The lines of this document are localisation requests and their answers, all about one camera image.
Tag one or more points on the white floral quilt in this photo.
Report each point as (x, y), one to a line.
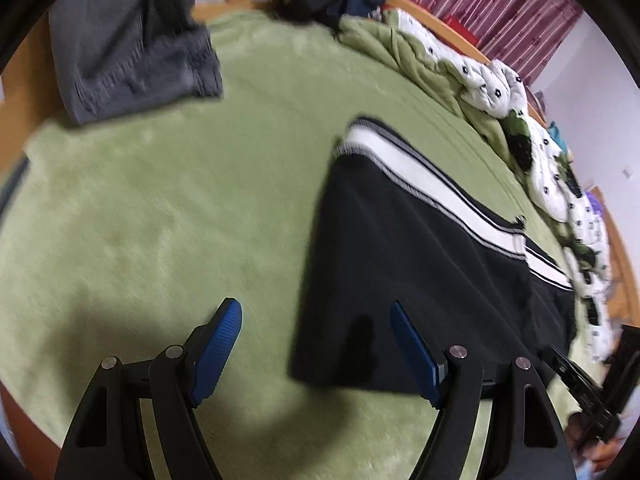
(493, 90)

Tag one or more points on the green fleece bed blanket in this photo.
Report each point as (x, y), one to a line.
(125, 235)

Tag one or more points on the black pants with white stripe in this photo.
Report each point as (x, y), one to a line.
(392, 227)

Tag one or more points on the grey pants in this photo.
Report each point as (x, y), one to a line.
(118, 57)

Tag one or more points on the teal patterned pillow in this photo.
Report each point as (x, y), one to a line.
(556, 136)

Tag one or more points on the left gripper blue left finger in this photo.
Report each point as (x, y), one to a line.
(106, 439)

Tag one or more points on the purple cloth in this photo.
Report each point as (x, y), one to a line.
(596, 203)

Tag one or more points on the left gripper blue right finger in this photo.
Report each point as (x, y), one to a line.
(524, 439)

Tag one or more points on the person's right hand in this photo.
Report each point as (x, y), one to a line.
(593, 459)

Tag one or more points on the red box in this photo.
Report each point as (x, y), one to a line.
(455, 24)

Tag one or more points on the maroon patterned curtain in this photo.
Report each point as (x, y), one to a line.
(522, 33)

